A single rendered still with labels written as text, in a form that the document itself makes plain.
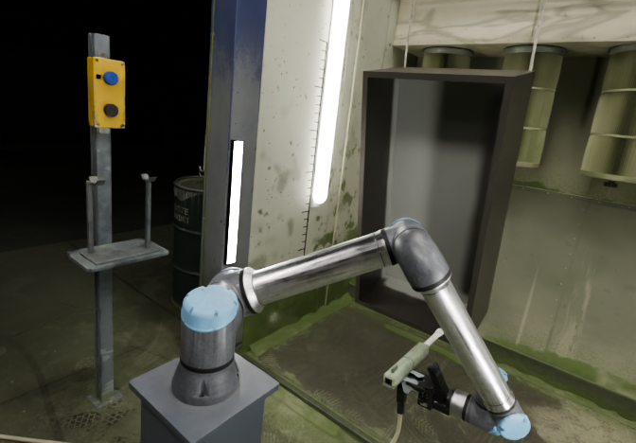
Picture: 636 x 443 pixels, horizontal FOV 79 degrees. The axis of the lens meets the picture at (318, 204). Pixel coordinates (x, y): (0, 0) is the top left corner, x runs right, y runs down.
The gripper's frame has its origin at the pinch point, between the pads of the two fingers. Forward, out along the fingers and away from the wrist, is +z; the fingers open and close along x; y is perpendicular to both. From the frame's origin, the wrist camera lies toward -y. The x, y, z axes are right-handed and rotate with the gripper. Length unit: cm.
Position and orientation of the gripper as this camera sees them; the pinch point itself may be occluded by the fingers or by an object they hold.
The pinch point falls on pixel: (401, 372)
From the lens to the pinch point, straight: 164.1
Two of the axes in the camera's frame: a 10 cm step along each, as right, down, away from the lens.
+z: -7.9, -1.4, 6.0
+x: 6.1, -1.4, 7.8
